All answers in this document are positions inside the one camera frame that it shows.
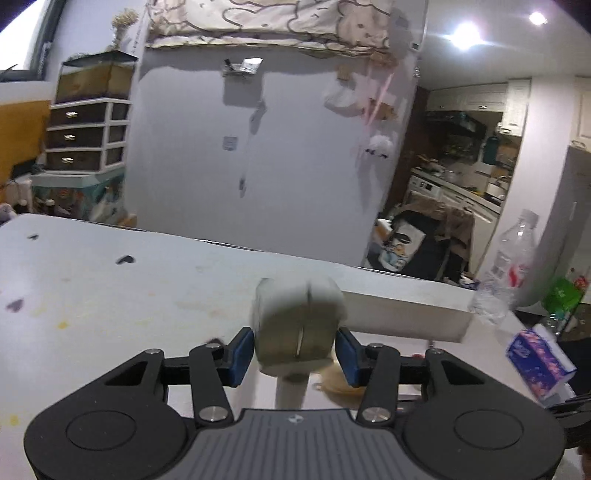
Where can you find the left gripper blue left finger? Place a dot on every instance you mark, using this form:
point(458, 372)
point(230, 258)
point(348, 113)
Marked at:
point(241, 349)

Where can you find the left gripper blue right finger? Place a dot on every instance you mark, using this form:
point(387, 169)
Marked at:
point(352, 358)

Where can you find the gold earbuds case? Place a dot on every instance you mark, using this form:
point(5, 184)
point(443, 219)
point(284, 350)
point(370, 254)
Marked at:
point(332, 379)

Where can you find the white shallow cardboard tray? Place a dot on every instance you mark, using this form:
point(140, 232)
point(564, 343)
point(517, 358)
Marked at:
point(429, 312)

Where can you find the white watch band tool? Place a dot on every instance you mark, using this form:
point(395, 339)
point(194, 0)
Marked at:
point(294, 320)

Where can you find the purple floral tissue pack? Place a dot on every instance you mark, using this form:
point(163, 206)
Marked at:
point(540, 362)

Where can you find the white cartoon tote bag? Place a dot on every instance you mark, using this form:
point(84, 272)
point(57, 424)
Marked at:
point(401, 246)

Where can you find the chair with brown jacket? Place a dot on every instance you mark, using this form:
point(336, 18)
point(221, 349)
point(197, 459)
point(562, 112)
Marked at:
point(445, 250)

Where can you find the clear plastic water bottle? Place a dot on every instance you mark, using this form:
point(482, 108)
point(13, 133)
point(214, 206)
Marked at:
point(502, 282)

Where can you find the white sheep plush hanging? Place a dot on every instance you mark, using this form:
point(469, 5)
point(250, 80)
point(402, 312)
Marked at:
point(380, 146)

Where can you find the white drawer cabinet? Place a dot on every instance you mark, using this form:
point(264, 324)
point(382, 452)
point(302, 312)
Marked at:
point(87, 136)

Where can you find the glass fish tank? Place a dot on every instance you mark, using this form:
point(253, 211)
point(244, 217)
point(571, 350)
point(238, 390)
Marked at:
point(107, 74)

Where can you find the patterned fabric wall hanging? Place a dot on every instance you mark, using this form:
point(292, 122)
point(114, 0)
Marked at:
point(323, 28)

